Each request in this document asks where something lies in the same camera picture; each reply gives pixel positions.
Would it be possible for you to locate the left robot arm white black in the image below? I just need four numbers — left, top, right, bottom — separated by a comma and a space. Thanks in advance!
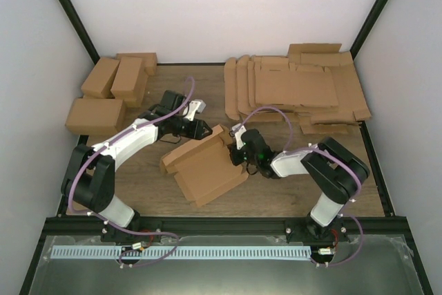
61, 91, 213, 242

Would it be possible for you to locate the stack of flat cardboard blanks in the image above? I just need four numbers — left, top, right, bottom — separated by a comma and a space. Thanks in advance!
223, 43, 372, 134

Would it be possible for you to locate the folded cardboard box front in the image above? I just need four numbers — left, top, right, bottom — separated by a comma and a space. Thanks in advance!
65, 98, 126, 136

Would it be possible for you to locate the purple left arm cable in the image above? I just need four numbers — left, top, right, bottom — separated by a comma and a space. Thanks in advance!
67, 76, 196, 240

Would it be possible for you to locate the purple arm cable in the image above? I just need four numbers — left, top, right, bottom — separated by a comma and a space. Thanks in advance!
241, 106, 365, 268
67, 76, 196, 240

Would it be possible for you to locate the light blue slotted cable duct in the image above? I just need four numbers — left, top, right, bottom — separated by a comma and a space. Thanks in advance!
50, 245, 311, 260

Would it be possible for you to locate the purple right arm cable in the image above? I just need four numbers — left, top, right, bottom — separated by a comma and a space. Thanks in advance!
241, 106, 365, 268

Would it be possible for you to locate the cardboard box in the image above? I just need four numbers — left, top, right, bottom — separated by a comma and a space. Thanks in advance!
160, 124, 249, 207
81, 57, 119, 99
65, 98, 126, 136
122, 70, 148, 108
110, 57, 144, 99
115, 53, 157, 76

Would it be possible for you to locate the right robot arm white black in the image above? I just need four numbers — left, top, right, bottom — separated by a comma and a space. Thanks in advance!
228, 124, 370, 242

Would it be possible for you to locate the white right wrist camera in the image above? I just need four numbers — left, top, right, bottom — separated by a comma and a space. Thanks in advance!
230, 123, 247, 150

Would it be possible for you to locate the black aluminium frame rail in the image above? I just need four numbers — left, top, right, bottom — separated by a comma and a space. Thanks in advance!
42, 216, 411, 242

